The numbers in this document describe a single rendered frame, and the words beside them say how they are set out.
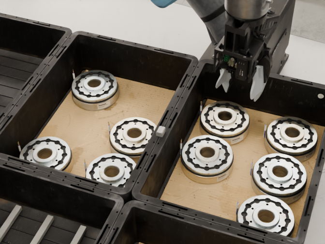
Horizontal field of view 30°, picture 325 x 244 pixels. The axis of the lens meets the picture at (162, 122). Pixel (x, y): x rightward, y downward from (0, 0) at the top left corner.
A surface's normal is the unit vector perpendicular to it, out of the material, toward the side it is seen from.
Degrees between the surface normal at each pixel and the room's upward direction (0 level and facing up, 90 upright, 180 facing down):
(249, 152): 0
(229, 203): 0
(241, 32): 90
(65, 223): 0
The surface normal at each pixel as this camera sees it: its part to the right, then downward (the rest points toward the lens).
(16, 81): -0.02, -0.70
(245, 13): -0.17, 0.71
